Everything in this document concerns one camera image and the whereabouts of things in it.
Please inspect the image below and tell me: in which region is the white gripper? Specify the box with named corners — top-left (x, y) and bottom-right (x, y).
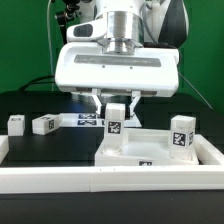
top-left (55, 43), bottom-right (179, 119)

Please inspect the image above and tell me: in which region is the white square tabletop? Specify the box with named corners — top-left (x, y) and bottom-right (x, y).
top-left (95, 128), bottom-right (199, 166)

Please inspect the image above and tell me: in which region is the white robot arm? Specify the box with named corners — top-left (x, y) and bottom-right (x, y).
top-left (55, 0), bottom-right (189, 114)

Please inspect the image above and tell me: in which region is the white sheet with tags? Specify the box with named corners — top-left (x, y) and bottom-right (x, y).
top-left (58, 112), bottom-right (143, 129)

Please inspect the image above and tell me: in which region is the white obstacle fence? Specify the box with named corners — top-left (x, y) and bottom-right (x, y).
top-left (0, 135), bottom-right (224, 194)

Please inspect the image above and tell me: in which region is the grey cable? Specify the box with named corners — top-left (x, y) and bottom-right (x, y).
top-left (178, 71), bottom-right (213, 110)

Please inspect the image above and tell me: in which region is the black cable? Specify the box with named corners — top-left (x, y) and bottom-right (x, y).
top-left (18, 74), bottom-right (58, 92)

